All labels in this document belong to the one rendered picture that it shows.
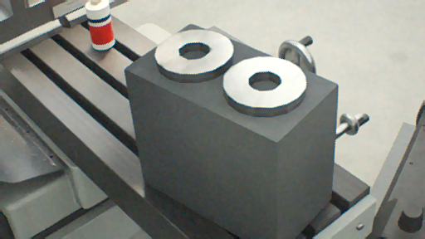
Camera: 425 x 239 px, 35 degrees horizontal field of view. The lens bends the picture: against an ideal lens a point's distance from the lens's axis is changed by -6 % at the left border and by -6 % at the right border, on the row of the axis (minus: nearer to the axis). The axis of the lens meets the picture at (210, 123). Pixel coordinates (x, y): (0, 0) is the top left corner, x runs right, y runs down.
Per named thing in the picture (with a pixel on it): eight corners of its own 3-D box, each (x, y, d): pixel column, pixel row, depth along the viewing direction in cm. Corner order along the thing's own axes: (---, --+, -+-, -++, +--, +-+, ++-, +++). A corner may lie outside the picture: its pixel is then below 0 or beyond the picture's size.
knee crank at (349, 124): (357, 114, 171) (359, 95, 167) (375, 126, 167) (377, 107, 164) (295, 158, 161) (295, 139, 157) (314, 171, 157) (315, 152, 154)
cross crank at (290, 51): (292, 65, 173) (291, 25, 165) (327, 86, 166) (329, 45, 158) (244, 93, 166) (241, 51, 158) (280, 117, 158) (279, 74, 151)
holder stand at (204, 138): (202, 134, 101) (189, 12, 88) (332, 199, 90) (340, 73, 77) (143, 182, 95) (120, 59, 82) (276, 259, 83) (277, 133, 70)
